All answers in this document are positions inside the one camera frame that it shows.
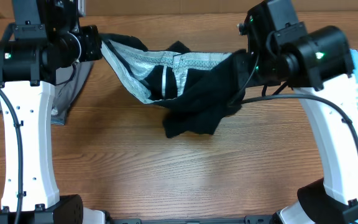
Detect black shorts with mesh lining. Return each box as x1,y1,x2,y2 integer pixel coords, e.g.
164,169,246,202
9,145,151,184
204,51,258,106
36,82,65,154
101,34,255,138

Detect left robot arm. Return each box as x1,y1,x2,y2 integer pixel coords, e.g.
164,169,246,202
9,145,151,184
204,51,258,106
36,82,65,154
0,0,108,224

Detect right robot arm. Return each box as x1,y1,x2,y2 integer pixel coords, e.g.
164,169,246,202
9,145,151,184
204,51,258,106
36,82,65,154
238,0,358,223

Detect folded grey trousers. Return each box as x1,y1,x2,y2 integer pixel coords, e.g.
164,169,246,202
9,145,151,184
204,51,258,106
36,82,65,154
0,60,94,126

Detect cardboard backdrop panel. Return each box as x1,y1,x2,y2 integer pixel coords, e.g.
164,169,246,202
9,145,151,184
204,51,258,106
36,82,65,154
0,0,358,19

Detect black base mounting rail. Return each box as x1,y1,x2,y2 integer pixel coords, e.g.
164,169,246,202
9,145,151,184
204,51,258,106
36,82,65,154
106,215,277,224

